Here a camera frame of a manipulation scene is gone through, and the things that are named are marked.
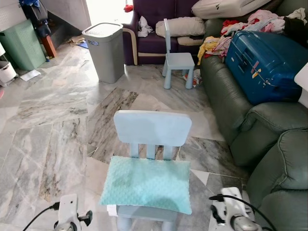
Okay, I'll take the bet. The flat cream cushion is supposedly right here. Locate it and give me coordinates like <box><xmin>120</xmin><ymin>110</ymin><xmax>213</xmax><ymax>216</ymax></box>
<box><xmin>177</xmin><ymin>36</ymin><xmax>205</xmax><ymax>47</ymax></box>

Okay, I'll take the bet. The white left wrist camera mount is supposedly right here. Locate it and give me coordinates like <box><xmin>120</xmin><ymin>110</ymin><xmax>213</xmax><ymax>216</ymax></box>
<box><xmin>57</xmin><ymin>194</ymin><xmax>80</xmax><ymax>228</ymax></box>

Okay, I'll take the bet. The black garment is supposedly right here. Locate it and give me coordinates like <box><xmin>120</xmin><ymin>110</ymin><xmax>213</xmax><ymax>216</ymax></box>
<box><xmin>284</xmin><ymin>17</ymin><xmax>308</xmax><ymax>46</ymax></box>

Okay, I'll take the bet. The light blue plastic child chair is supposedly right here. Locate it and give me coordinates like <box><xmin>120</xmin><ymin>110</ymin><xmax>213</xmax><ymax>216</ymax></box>
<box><xmin>107</xmin><ymin>110</ymin><xmax>193</xmax><ymax>231</ymax></box>
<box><xmin>162</xmin><ymin>18</ymin><xmax>196</xmax><ymax>90</ymax></box>

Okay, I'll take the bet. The red and white cloth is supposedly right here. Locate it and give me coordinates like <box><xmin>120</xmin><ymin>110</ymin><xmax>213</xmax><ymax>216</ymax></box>
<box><xmin>185</xmin><ymin>70</ymin><xmax>203</xmax><ymax>88</ymax></box>

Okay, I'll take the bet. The white flat box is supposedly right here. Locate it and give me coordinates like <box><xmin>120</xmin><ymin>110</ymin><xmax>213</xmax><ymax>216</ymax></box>
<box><xmin>295</xmin><ymin>62</ymin><xmax>308</xmax><ymax>107</ymax></box>

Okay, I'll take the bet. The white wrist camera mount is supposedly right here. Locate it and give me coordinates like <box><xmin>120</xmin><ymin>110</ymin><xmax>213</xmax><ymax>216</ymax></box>
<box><xmin>57</xmin><ymin>194</ymin><xmax>80</xmax><ymax>228</ymax></box>
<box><xmin>219</xmin><ymin>187</ymin><xmax>251</xmax><ymax>227</ymax></box>

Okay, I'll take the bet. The pink and red clothes pile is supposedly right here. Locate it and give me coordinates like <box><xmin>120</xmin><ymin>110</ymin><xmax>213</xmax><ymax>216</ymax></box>
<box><xmin>220</xmin><ymin>9</ymin><xmax>301</xmax><ymax>49</ymax></box>

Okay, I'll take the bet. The purple sofa with beige trim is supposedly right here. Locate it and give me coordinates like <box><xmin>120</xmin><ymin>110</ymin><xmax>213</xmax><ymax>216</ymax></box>
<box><xmin>122</xmin><ymin>0</ymin><xmax>212</xmax><ymax>66</ymax></box>

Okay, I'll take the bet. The beige bed pillow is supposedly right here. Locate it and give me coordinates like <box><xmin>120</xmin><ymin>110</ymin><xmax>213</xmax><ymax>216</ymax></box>
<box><xmin>155</xmin><ymin>17</ymin><xmax>206</xmax><ymax>38</ymax></box>

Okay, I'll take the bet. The grey plastic laundry bin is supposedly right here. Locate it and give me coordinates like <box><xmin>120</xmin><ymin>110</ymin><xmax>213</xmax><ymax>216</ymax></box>
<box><xmin>81</xmin><ymin>22</ymin><xmax>126</xmax><ymax>84</ymax></box>

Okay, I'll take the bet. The green perforated laundry basket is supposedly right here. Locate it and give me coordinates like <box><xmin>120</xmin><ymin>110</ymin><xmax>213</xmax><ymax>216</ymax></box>
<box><xmin>0</xmin><ymin>18</ymin><xmax>47</xmax><ymax>72</ymax></box>

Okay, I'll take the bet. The white crumpled cloth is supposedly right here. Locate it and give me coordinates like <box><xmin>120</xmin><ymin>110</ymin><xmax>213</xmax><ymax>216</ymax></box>
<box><xmin>138</xmin><ymin>16</ymin><xmax>154</xmax><ymax>38</ymax></box>

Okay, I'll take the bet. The small white bin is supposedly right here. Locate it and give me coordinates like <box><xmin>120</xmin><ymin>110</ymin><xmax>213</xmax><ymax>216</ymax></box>
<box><xmin>0</xmin><ymin>60</ymin><xmax>17</xmax><ymax>87</ymax></box>

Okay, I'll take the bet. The large white cushion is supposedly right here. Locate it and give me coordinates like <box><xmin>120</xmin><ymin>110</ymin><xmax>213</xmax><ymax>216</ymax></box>
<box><xmin>191</xmin><ymin>0</ymin><xmax>272</xmax><ymax>20</ymax></box>

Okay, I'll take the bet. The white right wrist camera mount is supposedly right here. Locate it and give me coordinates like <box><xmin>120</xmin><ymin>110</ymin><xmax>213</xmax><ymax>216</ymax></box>
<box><xmin>219</xmin><ymin>187</ymin><xmax>251</xmax><ymax>227</ymax></box>

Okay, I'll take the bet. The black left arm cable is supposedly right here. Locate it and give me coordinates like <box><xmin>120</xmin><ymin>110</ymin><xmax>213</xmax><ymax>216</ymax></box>
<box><xmin>22</xmin><ymin>202</ymin><xmax>61</xmax><ymax>231</ymax></box>

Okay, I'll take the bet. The teal dotted fleece pillow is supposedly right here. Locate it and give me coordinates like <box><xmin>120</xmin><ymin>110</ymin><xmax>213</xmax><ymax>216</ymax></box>
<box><xmin>99</xmin><ymin>155</ymin><xmax>192</xmax><ymax>215</ymax></box>

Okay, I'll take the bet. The blue hard-shell suitcase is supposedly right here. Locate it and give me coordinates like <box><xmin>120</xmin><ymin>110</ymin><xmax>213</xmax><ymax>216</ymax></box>
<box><xmin>225</xmin><ymin>30</ymin><xmax>308</xmax><ymax>105</ymax></box>

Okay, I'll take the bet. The white paper sheet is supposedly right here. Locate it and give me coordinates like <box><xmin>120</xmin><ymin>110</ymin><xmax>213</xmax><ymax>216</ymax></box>
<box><xmin>20</xmin><ymin>70</ymin><xmax>42</xmax><ymax>81</ymax></box>

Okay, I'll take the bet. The yellow cloth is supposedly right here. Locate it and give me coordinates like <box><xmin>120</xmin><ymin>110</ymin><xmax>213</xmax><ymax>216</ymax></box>
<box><xmin>197</xmin><ymin>36</ymin><xmax>221</xmax><ymax>65</ymax></box>

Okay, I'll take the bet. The green leather sofa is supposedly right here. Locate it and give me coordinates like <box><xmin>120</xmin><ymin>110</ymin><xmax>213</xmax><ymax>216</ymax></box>
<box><xmin>200</xmin><ymin>0</ymin><xmax>308</xmax><ymax>231</ymax></box>

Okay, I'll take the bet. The dark upright vacuum cleaner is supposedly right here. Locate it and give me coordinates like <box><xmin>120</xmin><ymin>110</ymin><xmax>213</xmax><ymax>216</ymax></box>
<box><xmin>19</xmin><ymin>0</ymin><xmax>57</xmax><ymax>61</ymax></box>

